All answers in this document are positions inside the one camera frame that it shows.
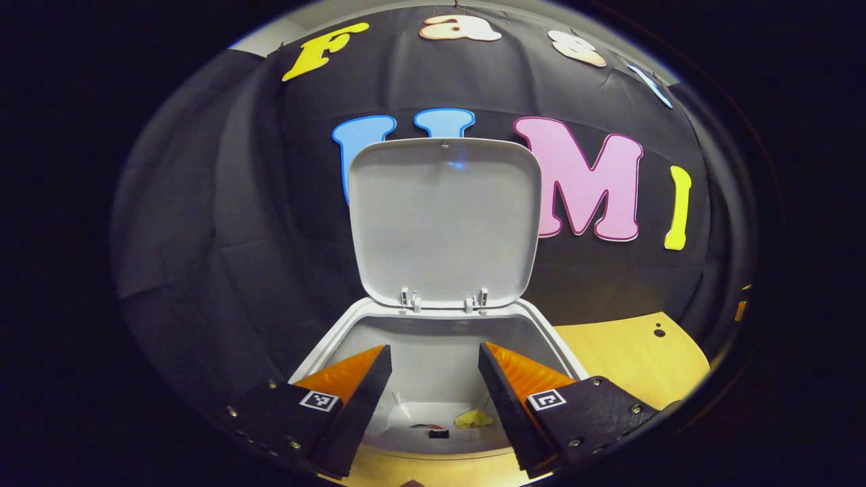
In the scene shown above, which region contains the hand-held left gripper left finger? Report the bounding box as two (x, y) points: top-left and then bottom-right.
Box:
(220, 344), (394, 480)

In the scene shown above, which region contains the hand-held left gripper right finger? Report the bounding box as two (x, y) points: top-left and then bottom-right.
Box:
(478, 342), (660, 474)

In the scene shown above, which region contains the yellowish paper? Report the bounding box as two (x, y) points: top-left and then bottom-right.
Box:
(454, 408), (495, 430)

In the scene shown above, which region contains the white desktop garbage bin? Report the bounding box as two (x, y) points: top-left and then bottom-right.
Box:
(288, 137), (591, 462)

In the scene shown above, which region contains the wooden desktop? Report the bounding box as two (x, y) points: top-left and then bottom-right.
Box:
(318, 311), (711, 487)

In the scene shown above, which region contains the black backdrop cloth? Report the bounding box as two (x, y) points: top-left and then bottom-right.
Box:
(110, 3), (758, 407)

